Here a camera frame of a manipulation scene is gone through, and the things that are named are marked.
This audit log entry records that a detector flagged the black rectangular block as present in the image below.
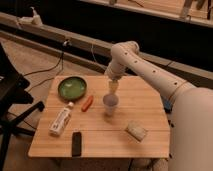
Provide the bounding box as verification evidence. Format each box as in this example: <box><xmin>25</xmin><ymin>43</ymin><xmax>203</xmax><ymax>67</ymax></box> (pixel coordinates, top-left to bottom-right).
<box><xmin>72</xmin><ymin>132</ymin><xmax>82</xmax><ymax>157</ymax></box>

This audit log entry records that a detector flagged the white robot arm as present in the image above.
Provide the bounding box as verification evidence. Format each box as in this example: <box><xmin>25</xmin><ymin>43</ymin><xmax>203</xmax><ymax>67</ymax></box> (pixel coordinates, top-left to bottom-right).
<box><xmin>105</xmin><ymin>41</ymin><xmax>213</xmax><ymax>171</ymax></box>

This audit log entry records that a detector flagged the white power strip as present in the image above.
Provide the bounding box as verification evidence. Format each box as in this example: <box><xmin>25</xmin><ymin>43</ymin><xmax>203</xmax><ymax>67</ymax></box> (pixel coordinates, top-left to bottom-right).
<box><xmin>17</xmin><ymin>6</ymin><xmax>43</xmax><ymax>27</ymax></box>

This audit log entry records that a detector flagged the white tube with cap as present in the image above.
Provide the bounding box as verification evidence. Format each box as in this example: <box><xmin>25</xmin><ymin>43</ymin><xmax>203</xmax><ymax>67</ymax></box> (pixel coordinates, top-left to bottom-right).
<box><xmin>49</xmin><ymin>102</ymin><xmax>74</xmax><ymax>136</ymax></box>

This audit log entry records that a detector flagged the green ceramic bowl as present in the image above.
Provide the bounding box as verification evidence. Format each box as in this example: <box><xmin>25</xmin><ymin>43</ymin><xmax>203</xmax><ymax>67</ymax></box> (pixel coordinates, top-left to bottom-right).
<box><xmin>58</xmin><ymin>76</ymin><xmax>87</xmax><ymax>101</ymax></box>

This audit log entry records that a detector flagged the beige sponge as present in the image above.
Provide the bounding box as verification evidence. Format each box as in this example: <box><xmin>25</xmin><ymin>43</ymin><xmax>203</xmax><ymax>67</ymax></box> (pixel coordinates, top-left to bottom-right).
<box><xmin>125</xmin><ymin>122</ymin><xmax>147</xmax><ymax>142</ymax></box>

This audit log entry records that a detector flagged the light wooden table board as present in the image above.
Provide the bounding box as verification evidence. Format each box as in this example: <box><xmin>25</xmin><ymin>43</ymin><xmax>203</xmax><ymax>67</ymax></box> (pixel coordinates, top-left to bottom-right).
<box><xmin>28</xmin><ymin>76</ymin><xmax>170</xmax><ymax>158</ymax></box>

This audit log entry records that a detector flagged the orange pepper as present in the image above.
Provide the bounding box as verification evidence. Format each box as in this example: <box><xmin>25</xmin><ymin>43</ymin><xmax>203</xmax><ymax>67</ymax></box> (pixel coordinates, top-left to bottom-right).
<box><xmin>81</xmin><ymin>95</ymin><xmax>94</xmax><ymax>112</ymax></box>

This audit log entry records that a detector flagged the black floor cable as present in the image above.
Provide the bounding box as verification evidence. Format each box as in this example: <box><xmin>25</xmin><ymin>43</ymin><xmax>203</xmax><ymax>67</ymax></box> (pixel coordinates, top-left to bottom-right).
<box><xmin>23</xmin><ymin>41</ymin><xmax>69</xmax><ymax>93</ymax></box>

